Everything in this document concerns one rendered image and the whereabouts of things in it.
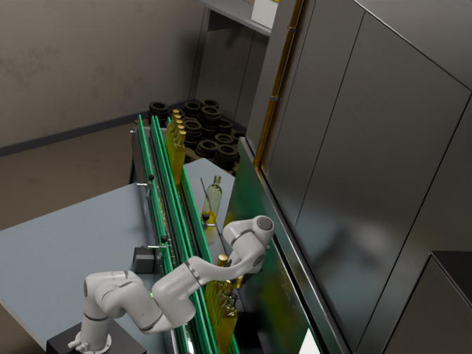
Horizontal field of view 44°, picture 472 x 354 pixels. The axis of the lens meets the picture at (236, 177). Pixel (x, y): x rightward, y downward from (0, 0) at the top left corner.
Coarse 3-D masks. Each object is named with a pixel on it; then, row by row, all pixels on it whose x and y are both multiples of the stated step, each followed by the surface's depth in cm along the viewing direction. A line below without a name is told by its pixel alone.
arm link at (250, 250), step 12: (240, 240) 166; (252, 240) 165; (240, 252) 165; (252, 252) 163; (264, 252) 165; (192, 264) 163; (204, 264) 163; (240, 264) 162; (252, 264) 164; (204, 276) 163; (216, 276) 163; (228, 276) 163; (240, 276) 166
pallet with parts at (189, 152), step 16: (160, 112) 499; (192, 112) 536; (208, 112) 492; (192, 128) 481; (208, 128) 497; (224, 128) 515; (192, 144) 485; (208, 144) 487; (224, 144) 475; (224, 160) 464
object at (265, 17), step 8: (256, 0) 445; (264, 0) 440; (272, 0) 436; (256, 8) 447; (264, 8) 442; (272, 8) 437; (256, 16) 449; (264, 16) 444; (272, 16) 439; (264, 24) 446; (272, 24) 441
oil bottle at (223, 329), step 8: (224, 304) 199; (224, 312) 196; (232, 312) 196; (216, 320) 202; (224, 320) 197; (232, 320) 198; (216, 328) 202; (224, 328) 199; (232, 328) 200; (216, 336) 201; (224, 336) 201; (216, 344) 203; (224, 344) 203; (224, 352) 206
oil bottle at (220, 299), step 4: (220, 292) 203; (216, 296) 204; (220, 296) 202; (224, 296) 201; (216, 300) 204; (220, 300) 201; (224, 300) 201; (216, 304) 204; (220, 304) 201; (216, 308) 203; (212, 312) 208; (216, 312) 203; (212, 316) 208; (216, 316) 204; (212, 320) 208; (212, 324) 207; (212, 328) 207
